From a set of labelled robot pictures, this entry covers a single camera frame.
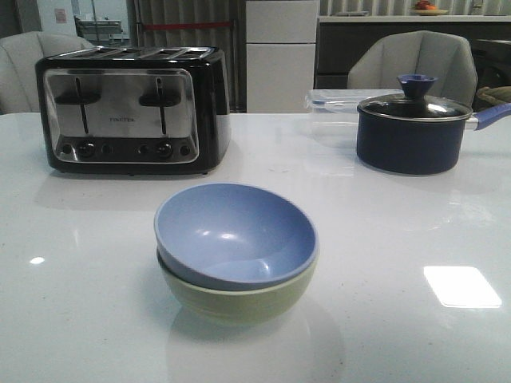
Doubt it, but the blue bowl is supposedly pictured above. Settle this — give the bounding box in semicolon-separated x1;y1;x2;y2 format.
154;183;319;291

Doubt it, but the green bowl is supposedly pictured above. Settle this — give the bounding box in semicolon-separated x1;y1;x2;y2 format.
156;255;318;326

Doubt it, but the clear plastic food container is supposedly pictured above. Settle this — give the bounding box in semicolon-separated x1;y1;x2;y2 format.
304;89;402;134

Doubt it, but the white refrigerator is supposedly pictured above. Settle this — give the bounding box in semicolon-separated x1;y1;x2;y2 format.
245;1;320;113

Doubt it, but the black and chrome toaster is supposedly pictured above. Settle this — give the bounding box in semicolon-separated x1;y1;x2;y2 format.
35;46;231;175

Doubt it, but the glass lid with blue knob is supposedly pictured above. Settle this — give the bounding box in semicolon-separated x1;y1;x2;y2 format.
357;74;473;122

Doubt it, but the grey upholstered chair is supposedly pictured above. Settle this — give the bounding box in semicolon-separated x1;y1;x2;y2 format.
347;30;477;106

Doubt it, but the plate of fruit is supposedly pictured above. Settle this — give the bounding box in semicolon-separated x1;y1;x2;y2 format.
412;0;449;16

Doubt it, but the grey chair at left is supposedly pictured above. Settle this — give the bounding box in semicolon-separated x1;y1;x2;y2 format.
1;31;93;114

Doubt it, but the blue saucepan with handle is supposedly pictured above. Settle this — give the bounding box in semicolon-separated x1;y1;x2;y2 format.
356;103;510;175

